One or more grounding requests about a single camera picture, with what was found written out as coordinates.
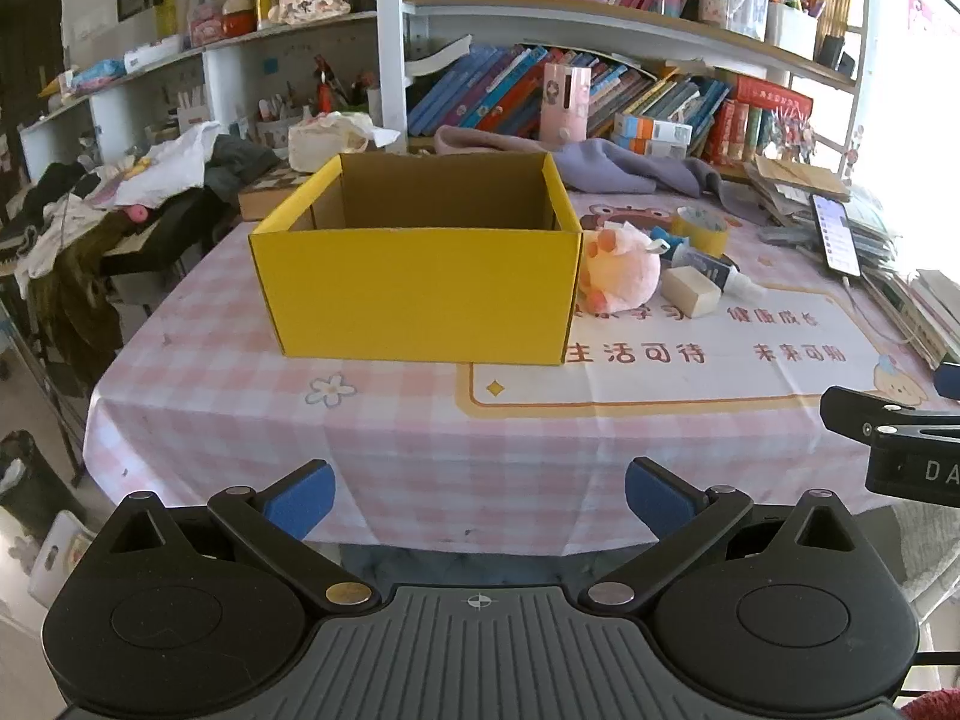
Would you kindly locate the purple fleece cloth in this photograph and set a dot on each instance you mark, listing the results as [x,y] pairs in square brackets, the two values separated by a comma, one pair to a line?
[615,165]

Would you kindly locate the white cubby shelf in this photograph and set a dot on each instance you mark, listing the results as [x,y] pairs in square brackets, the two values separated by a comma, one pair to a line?
[225,82]

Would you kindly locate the white plastic bag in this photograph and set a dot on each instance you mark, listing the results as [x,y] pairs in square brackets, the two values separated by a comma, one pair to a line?
[180,165]

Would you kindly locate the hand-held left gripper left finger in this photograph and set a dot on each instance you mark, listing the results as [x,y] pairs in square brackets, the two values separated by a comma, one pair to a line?
[300,499]

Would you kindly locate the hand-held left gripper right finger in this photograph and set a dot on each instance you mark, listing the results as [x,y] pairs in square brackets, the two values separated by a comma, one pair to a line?
[660,495]

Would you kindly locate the black trash bin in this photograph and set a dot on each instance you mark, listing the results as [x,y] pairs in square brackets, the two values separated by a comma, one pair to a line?
[26,487]

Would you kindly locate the orange blue white carton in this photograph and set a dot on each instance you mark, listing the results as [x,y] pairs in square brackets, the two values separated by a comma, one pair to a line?
[652,127]
[649,150]

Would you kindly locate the dark jacket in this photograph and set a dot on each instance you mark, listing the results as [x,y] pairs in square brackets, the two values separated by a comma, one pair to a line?
[240,161]

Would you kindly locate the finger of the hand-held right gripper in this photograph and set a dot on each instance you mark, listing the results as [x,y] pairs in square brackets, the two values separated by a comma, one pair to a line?
[949,380]
[862,406]

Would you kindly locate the grey flat case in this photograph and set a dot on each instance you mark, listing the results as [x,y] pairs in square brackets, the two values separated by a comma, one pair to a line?
[787,235]

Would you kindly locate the yellow cardboard box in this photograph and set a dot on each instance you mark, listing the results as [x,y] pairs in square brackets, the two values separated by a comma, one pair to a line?
[412,292]

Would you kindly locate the brown paper envelope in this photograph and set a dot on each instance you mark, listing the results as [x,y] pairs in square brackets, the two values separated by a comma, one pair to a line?
[802,176]

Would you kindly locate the red flat book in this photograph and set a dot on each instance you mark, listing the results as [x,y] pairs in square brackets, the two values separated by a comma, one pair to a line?
[772,96]

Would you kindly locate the white rectangular block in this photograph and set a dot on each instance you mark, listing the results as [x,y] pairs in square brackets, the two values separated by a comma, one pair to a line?
[690,291]

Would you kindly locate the red thick dictionary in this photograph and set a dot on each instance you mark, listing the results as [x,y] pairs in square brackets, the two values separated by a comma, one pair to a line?
[724,131]
[743,133]

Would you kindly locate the row of slanted books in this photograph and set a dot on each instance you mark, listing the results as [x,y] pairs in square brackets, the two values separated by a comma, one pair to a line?
[480,90]

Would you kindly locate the pink plush toy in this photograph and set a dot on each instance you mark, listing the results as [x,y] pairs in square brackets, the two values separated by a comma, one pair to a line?
[622,262]

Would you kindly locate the white glue bottle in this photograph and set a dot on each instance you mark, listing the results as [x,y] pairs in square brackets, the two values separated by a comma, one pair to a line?
[720,270]

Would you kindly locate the pile of papers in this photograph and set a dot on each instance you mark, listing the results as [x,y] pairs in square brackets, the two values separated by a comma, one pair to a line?
[922,300]

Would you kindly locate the pink checked printed tablecloth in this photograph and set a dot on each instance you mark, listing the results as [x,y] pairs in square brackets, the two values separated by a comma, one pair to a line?
[412,450]

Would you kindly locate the pink cartoon pen holder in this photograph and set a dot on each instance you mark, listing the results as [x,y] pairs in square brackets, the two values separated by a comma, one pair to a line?
[566,101]

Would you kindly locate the brown hanging garment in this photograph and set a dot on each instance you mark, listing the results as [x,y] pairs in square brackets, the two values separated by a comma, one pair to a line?
[86,292]

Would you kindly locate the red white jar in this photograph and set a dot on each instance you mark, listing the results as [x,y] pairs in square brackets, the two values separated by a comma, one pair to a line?
[238,15]

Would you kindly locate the yellow tape roll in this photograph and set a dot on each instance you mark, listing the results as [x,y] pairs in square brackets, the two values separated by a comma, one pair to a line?
[712,238]

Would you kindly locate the black smartphone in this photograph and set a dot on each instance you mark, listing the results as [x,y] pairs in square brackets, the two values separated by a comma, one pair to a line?
[834,232]

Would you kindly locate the white pen box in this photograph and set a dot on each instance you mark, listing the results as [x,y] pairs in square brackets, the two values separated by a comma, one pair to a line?
[791,31]

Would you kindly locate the red hanging ornament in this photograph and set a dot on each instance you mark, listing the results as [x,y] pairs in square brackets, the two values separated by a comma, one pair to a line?
[327,99]

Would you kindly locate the cream crumpled bag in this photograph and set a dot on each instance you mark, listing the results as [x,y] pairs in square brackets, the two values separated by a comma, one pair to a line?
[322,139]

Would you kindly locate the green thick dictionary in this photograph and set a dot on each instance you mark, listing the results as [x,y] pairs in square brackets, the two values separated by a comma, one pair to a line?
[757,135]

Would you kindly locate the cup of pens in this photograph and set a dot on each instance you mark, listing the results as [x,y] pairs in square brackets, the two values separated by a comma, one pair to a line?
[731,4]

